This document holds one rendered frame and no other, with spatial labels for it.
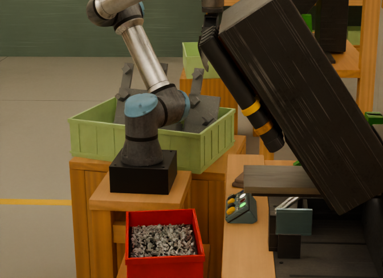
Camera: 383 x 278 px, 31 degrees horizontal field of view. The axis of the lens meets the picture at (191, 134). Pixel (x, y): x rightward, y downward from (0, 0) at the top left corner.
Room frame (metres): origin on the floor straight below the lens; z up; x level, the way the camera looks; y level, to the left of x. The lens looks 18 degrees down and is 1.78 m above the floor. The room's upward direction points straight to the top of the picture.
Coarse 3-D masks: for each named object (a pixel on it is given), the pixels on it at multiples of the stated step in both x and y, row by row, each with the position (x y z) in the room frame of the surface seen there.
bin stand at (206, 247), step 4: (204, 244) 1.95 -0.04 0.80; (208, 244) 1.95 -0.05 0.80; (204, 248) 1.92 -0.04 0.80; (208, 248) 1.92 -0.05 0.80; (204, 252) 1.90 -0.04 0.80; (208, 252) 1.90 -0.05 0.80; (124, 256) 1.87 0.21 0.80; (208, 256) 1.87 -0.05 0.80; (124, 260) 1.85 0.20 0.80; (208, 260) 1.84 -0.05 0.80; (124, 264) 1.82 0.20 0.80; (204, 264) 1.82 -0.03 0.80; (208, 264) 1.82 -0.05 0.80; (120, 268) 1.80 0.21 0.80; (124, 268) 1.80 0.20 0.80; (204, 268) 1.80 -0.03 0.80; (208, 268) 1.80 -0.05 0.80; (120, 272) 1.78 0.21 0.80; (124, 272) 1.78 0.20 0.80; (204, 272) 1.77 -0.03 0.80; (208, 272) 1.80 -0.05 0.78; (120, 276) 1.75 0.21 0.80; (124, 276) 1.75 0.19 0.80; (204, 276) 1.75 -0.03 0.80; (208, 276) 1.80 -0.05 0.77
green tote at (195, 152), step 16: (96, 112) 3.03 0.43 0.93; (112, 112) 3.16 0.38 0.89; (224, 112) 2.98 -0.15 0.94; (80, 128) 2.81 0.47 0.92; (96, 128) 2.77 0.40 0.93; (112, 128) 2.74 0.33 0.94; (208, 128) 2.67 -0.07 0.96; (224, 128) 2.84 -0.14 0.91; (80, 144) 2.81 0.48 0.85; (96, 144) 2.77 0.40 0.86; (112, 144) 2.75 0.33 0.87; (160, 144) 2.66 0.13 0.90; (176, 144) 2.63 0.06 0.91; (192, 144) 2.60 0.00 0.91; (208, 144) 2.67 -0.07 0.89; (224, 144) 2.84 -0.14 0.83; (112, 160) 2.75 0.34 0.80; (192, 160) 2.60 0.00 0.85; (208, 160) 2.67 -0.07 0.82
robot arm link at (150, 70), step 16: (128, 16) 2.54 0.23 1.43; (128, 32) 2.53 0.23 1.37; (144, 32) 2.55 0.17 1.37; (128, 48) 2.53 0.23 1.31; (144, 48) 2.50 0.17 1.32; (144, 64) 2.47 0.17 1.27; (160, 64) 2.50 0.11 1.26; (144, 80) 2.47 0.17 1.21; (160, 80) 2.45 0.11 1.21; (160, 96) 2.39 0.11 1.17; (176, 96) 2.42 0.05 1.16; (176, 112) 2.38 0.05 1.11
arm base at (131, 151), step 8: (128, 136) 2.30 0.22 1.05; (128, 144) 2.30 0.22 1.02; (136, 144) 2.28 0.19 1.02; (144, 144) 2.28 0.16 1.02; (152, 144) 2.30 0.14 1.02; (128, 152) 2.29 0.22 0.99; (136, 152) 2.27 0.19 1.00; (144, 152) 2.27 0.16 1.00; (152, 152) 2.29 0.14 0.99; (160, 152) 2.32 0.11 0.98; (128, 160) 2.28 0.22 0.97; (136, 160) 2.26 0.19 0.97; (144, 160) 2.26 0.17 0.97; (152, 160) 2.28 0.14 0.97; (160, 160) 2.31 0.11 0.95
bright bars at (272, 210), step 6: (288, 198) 1.74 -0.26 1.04; (294, 198) 1.72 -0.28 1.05; (282, 204) 1.74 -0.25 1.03; (288, 204) 1.71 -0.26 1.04; (270, 210) 1.74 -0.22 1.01; (270, 216) 1.71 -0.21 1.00; (270, 222) 1.71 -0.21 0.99; (270, 228) 1.71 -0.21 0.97; (270, 234) 1.71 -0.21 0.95; (270, 240) 1.71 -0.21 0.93; (276, 240) 1.70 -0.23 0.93; (270, 246) 1.71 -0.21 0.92; (276, 246) 1.70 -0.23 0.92
